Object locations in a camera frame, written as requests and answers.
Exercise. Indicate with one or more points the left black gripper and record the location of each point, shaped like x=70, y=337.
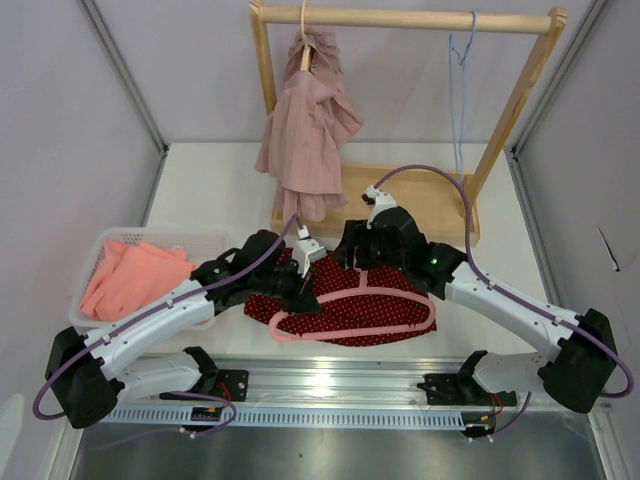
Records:
x=305, y=300

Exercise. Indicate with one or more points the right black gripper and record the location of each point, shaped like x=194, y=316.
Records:
x=356, y=233

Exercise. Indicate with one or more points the red polka dot cloth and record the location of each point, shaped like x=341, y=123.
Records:
x=360, y=315

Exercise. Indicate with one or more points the pink hanger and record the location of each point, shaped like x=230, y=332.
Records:
x=350, y=300

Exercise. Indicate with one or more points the dusty pink pleated skirt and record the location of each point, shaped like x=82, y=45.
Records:
x=312, y=120

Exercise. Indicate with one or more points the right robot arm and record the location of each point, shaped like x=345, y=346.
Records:
x=573, y=355

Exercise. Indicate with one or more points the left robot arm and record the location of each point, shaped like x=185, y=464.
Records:
x=90, y=374

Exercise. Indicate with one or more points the blue hanger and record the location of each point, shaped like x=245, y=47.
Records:
x=457, y=89

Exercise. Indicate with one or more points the wooden clothes rack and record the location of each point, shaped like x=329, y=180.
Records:
x=437, y=207

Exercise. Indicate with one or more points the white plastic basket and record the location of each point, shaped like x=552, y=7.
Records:
x=198, y=245

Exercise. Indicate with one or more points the salmon orange cloth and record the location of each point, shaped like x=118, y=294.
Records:
x=130, y=277

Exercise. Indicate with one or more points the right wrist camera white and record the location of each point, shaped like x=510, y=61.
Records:
x=377, y=201

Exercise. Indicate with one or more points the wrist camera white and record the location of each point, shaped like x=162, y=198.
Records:
x=377, y=201
x=306, y=251

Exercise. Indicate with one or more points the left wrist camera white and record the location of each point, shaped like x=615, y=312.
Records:
x=306, y=251

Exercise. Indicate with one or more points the aluminium mounting rail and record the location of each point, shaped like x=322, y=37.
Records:
x=334, y=382

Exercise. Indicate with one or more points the white slotted cable duct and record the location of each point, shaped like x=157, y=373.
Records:
x=289, y=417

